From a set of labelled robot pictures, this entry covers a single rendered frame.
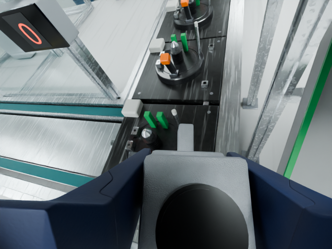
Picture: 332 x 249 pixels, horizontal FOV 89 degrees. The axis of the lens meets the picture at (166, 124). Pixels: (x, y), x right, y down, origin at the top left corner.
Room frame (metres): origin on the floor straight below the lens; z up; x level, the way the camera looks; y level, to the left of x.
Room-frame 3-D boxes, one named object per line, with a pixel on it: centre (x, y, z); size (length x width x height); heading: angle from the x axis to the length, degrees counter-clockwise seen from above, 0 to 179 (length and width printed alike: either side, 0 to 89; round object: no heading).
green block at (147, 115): (0.23, 0.02, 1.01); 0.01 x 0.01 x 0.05; 53
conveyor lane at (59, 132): (0.38, 0.26, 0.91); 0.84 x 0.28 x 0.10; 53
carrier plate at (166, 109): (0.18, 0.04, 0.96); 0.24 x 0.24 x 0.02; 53
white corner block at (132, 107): (0.32, 0.06, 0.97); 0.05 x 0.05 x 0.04; 53
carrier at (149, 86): (0.39, -0.12, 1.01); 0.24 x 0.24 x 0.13; 53
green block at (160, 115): (0.21, 0.00, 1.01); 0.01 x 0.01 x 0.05; 53
